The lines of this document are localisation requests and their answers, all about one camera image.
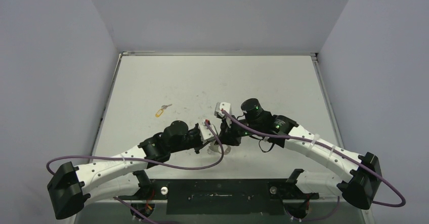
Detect silver carabiner keyring with rings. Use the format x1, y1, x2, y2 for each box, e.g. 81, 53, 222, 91
207, 142, 232, 155

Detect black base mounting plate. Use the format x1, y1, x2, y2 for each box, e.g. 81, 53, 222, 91
121, 178, 319, 215

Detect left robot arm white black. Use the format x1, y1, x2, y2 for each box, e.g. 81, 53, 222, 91
47, 120, 218, 220

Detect silver key with ring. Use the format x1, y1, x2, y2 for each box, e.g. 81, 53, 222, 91
161, 104, 172, 110

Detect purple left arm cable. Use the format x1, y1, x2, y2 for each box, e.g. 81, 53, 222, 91
46, 122, 225, 224

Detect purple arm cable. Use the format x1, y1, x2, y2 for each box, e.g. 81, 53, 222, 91
221, 110, 407, 223
46, 122, 225, 224

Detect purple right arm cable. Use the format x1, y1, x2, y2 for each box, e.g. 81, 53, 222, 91
221, 110, 407, 223

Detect yellow key tag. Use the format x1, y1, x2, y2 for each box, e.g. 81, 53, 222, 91
155, 108, 164, 117

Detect aluminium front rail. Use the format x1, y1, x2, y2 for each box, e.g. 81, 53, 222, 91
69, 178, 372, 204

